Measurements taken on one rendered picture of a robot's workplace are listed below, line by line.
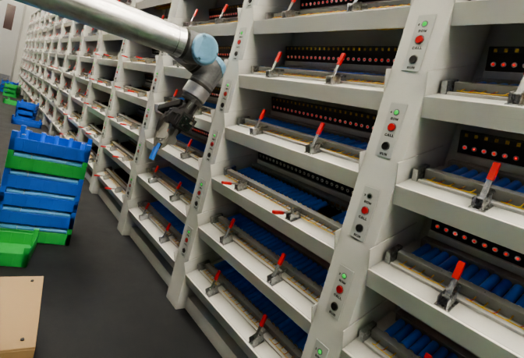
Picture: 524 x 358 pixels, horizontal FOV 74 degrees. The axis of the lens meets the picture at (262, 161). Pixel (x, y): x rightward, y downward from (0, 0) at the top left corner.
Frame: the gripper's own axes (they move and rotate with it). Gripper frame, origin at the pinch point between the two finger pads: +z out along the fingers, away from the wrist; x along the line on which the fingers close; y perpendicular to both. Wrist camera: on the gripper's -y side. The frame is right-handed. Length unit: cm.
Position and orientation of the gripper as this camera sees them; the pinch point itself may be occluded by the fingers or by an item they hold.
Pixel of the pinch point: (157, 143)
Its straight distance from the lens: 128.2
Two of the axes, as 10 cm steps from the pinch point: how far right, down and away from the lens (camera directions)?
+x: 5.0, 4.1, 7.6
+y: 6.9, 3.5, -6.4
